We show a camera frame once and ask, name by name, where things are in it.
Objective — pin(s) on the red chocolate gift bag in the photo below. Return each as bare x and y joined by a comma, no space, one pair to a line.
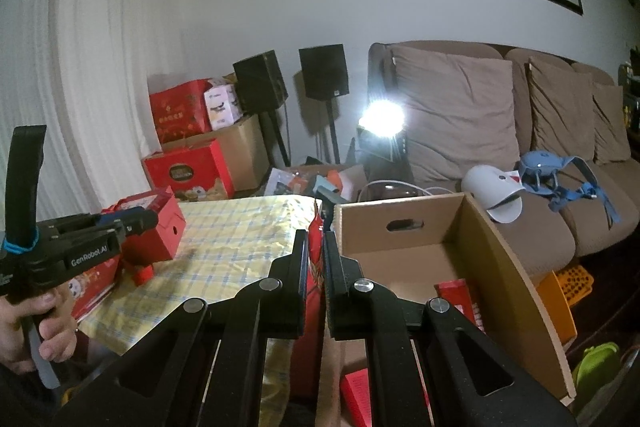
190,172

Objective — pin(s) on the green plastic toy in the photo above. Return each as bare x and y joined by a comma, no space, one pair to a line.
595,367

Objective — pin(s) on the bright panel lamp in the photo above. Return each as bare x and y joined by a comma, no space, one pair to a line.
382,119

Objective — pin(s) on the white pink carton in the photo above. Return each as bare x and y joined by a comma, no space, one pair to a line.
222,104

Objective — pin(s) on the yellow plastic crate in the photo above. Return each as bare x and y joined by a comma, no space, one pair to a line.
580,282

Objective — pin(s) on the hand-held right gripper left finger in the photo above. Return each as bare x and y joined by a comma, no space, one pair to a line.
300,287

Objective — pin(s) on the large beige sofa cushion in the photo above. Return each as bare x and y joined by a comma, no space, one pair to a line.
455,107

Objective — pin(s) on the yellow plaid tablecloth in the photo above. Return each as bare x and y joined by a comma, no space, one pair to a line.
225,237

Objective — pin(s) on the red gold patterned box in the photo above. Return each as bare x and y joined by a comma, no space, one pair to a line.
177,112

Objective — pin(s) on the red gift box with ribbon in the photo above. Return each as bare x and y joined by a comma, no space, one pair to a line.
162,232

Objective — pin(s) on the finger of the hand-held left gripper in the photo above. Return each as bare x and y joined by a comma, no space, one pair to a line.
135,222

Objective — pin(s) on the beige sofa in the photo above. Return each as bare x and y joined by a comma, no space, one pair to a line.
550,232

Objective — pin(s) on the cluttered dark shelf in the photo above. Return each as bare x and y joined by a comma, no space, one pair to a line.
631,92

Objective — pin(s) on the clear plastic toy package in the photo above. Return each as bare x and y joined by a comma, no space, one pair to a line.
282,182

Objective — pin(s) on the white curtain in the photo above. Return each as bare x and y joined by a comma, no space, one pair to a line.
75,82

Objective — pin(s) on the red cartoon print gift box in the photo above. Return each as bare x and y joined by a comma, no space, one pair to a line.
92,292

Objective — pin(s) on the small red pouch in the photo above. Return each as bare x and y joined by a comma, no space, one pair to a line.
315,267

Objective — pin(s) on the person's left hand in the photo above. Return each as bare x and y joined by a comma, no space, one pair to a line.
57,339

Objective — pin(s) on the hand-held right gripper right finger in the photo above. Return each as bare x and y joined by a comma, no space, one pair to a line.
332,287

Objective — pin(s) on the black speaker on stand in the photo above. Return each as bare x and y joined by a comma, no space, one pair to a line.
260,79
322,72

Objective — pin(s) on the brown cardboard box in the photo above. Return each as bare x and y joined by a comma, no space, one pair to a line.
500,267

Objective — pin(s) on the grey handheld tool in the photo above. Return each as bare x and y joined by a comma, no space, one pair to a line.
330,196

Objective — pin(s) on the dark brown stool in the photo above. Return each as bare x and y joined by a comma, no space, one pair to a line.
395,193

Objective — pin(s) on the large closed cardboard carton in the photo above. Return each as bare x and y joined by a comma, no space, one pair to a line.
245,152

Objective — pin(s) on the white curved plastic shell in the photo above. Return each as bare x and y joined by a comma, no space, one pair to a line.
487,189

